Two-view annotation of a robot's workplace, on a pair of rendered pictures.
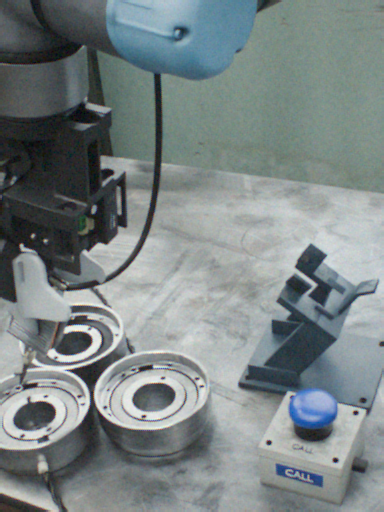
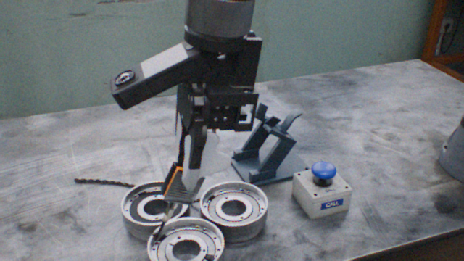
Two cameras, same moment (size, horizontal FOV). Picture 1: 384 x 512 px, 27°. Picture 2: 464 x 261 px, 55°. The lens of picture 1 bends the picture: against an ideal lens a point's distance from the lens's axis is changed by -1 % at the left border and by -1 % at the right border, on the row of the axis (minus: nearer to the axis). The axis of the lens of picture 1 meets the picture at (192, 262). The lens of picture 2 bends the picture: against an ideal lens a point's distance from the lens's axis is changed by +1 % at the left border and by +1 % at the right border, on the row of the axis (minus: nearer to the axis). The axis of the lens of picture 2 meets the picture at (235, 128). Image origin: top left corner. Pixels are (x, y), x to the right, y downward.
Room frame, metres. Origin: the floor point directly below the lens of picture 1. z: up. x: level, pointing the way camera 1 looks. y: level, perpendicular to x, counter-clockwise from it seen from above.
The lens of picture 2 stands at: (0.20, 0.45, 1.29)
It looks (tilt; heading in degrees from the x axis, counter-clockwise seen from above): 31 degrees down; 311
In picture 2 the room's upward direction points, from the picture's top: 1 degrees clockwise
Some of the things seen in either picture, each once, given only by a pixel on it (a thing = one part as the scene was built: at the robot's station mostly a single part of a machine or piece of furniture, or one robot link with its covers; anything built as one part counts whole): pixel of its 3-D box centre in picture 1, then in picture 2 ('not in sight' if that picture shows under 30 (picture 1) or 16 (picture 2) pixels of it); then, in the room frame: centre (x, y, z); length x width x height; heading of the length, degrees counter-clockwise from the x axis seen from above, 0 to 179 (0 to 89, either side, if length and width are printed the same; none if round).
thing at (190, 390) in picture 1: (154, 404); (233, 212); (0.55, 0.05, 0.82); 0.08 x 0.08 x 0.02
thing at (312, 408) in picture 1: (313, 423); (322, 178); (0.47, -0.08, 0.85); 0.04 x 0.04 x 0.05
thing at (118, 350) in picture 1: (74, 349); (156, 211); (0.64, 0.13, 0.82); 0.10 x 0.10 x 0.04
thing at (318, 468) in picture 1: (319, 447); (324, 190); (0.47, -0.09, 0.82); 0.08 x 0.07 x 0.05; 61
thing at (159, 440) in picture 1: (154, 403); (233, 212); (0.55, 0.05, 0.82); 0.10 x 0.10 x 0.04
